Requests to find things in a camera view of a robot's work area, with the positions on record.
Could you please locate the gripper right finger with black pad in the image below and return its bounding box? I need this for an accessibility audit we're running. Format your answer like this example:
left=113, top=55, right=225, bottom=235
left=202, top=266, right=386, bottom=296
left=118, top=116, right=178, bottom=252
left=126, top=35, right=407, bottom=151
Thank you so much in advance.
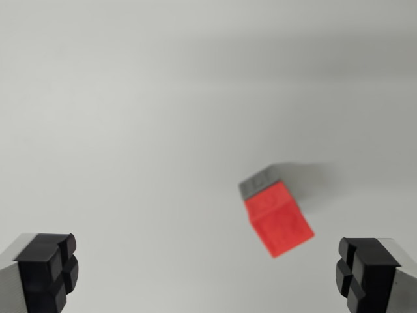
left=335, top=237, right=417, bottom=313

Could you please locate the red embossed cube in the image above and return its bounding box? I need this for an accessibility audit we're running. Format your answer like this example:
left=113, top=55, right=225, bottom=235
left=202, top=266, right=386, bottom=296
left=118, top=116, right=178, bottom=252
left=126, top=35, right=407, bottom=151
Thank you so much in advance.
left=243, top=181, right=316, bottom=260

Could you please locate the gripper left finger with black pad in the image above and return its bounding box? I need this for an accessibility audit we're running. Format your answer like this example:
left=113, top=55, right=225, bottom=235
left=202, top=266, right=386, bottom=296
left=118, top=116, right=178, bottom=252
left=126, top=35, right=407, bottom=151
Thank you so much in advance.
left=0, top=232, right=79, bottom=313

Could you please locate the grey embossed cube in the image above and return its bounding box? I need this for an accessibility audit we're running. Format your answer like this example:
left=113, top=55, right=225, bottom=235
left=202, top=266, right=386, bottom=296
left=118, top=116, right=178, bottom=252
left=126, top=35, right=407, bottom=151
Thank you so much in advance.
left=238, top=165, right=304, bottom=201

